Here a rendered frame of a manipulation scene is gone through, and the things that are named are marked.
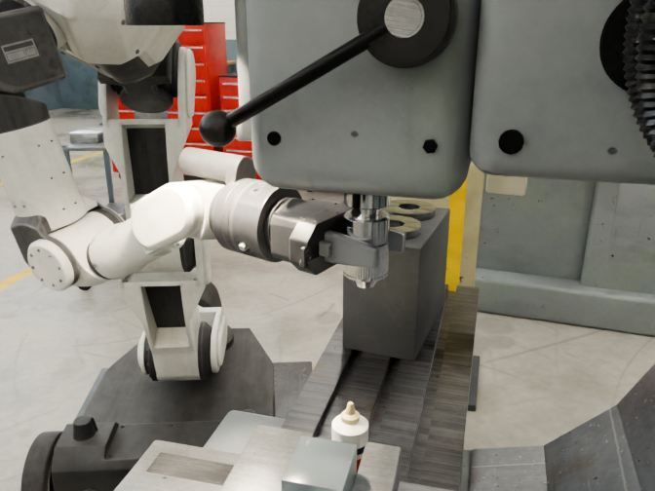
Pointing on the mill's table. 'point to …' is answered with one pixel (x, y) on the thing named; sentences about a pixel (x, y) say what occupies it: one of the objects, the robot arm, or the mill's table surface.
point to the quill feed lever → (400, 18)
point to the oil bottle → (351, 430)
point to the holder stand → (402, 286)
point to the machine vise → (157, 467)
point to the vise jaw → (263, 460)
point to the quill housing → (359, 106)
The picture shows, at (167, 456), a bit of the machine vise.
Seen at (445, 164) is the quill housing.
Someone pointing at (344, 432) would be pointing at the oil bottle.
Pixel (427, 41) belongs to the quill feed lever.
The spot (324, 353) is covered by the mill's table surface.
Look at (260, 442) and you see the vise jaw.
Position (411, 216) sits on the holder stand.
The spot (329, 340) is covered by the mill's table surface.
